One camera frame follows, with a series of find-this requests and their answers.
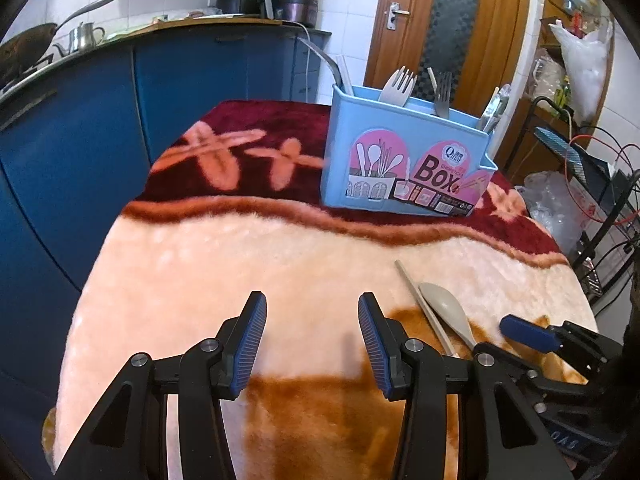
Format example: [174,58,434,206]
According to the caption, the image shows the dark wok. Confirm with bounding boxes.
[0,0,125,88]

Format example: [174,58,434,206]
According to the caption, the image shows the white plastic bag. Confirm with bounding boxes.
[550,19,615,128]

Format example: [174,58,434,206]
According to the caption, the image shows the kitchen countertop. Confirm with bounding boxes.
[0,16,332,106]

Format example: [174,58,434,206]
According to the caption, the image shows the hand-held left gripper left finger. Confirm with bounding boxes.
[52,290,268,480]

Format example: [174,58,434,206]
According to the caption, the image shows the metal fork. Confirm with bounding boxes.
[298,37,351,88]
[432,71,455,117]

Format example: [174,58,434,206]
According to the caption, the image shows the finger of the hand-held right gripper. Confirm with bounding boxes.
[500,314,608,371]
[492,345,601,413]

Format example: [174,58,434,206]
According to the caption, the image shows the orange round object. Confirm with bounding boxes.
[41,407,58,466]

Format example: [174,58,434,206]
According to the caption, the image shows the white chopstick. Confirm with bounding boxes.
[336,55,357,96]

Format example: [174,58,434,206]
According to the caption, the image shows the red and pink floral blanket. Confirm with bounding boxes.
[42,100,598,480]

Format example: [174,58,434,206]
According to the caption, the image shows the crumpled clear plastic bag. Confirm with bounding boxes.
[515,170,593,251]

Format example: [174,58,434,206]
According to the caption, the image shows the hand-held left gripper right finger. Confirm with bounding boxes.
[357,292,576,480]

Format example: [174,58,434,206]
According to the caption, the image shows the red wires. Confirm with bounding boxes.
[565,132,640,256]

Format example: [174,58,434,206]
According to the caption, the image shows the metal kettle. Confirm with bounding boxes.
[52,22,106,58]

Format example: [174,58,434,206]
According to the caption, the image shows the blue kitchen cabinet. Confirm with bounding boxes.
[0,25,332,391]

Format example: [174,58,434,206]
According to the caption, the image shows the black stove grate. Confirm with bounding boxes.
[0,55,53,96]

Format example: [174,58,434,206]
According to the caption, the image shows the light blue utensil box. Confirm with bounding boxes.
[320,82,497,218]

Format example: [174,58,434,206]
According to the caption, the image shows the clear bag on shelf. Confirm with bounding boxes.
[530,57,566,98]

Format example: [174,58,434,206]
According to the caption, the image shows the white power cable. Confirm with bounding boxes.
[292,21,321,103]

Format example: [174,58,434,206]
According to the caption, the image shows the black metal cart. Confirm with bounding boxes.
[522,96,640,306]

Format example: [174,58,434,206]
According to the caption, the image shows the white plastic fork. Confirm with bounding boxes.
[378,66,418,107]

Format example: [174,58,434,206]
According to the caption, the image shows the beige spoon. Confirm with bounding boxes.
[417,282,478,351]

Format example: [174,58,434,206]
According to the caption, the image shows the stacked cooking pots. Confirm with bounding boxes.
[272,0,319,28]

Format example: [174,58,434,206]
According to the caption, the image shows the metal door handle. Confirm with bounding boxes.
[387,2,411,32]

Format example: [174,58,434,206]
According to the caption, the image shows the wooden door with glass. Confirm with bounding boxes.
[364,0,533,171]

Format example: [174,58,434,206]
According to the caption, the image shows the blue striped flat device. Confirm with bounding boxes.
[532,126,586,168]

